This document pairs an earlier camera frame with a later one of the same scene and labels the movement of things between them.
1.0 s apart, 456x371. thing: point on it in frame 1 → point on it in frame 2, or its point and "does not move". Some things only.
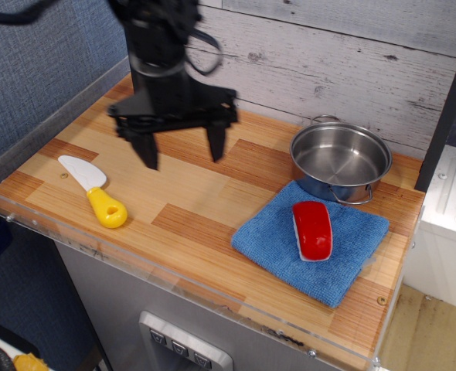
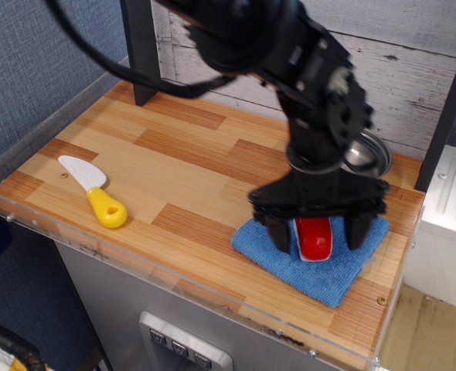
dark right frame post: (443, 125) does not move
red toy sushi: (313, 229) does not move
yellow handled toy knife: (110, 214) does not move
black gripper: (165, 97) → (318, 195)
